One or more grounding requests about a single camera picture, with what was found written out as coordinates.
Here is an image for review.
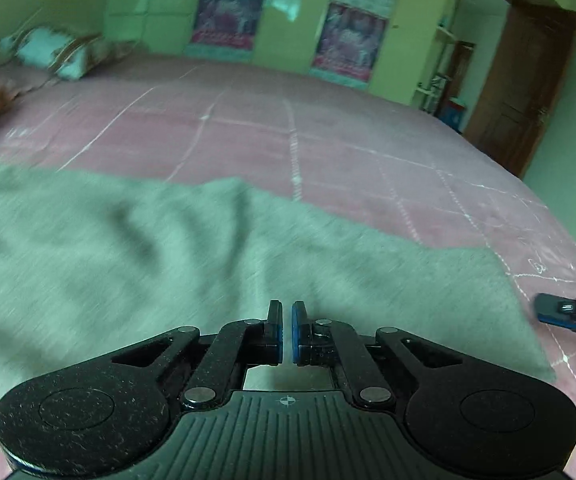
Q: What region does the brown wooden door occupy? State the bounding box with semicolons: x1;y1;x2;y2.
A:
462;2;576;179

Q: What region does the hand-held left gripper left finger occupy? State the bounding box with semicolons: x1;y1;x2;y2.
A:
111;300;284;409

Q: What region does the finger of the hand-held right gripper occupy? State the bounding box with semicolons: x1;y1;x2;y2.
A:
534;292;576;317
536;311;576;345

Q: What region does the white teal patterned pillow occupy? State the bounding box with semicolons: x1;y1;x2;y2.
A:
14;26;136;82

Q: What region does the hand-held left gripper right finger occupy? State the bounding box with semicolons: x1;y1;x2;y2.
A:
291;300;464;409

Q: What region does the pink checked bed sheet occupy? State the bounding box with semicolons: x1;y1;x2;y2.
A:
0;52;576;480

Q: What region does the cream corner shelf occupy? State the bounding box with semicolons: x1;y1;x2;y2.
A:
414;0;475;112

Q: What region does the green towel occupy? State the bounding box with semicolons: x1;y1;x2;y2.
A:
0;162;559;402

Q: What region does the purple wall poster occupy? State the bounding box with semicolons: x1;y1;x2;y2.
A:
184;0;272;59
310;1;390;84

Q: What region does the red and blue stool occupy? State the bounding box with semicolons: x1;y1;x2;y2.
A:
440;99;469;130

